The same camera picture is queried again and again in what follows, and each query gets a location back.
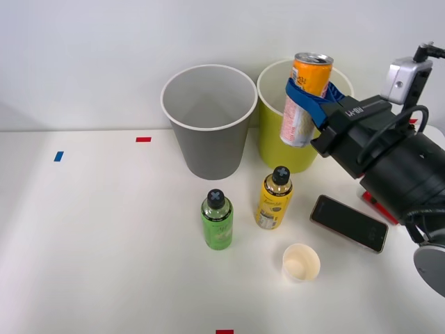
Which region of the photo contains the white paper cup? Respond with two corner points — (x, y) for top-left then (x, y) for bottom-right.
(281, 243), (321, 284)

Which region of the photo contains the red drink can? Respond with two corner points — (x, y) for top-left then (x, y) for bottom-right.
(360, 189), (398, 226)

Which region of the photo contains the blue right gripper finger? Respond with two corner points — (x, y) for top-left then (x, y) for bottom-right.
(327, 81), (346, 104)
(285, 78), (334, 127)

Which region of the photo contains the green-label plastic bottle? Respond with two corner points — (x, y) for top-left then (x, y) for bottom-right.
(200, 189), (234, 251)

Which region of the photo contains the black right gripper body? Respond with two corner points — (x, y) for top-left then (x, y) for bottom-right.
(310, 94), (412, 180)

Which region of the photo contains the orange and white drink can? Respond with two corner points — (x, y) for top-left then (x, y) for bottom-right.
(280, 52), (335, 148)

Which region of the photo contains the yellow-label plastic bottle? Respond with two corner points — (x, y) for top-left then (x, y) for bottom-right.
(255, 165), (295, 231)

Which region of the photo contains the black smartphone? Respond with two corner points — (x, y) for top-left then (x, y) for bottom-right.
(309, 194), (389, 255)

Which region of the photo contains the grey plastic waste bin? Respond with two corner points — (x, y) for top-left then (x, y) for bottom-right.
(160, 64), (259, 181)

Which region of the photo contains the yellow-green plastic waste bin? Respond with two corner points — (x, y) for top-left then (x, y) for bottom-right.
(256, 58), (355, 175)

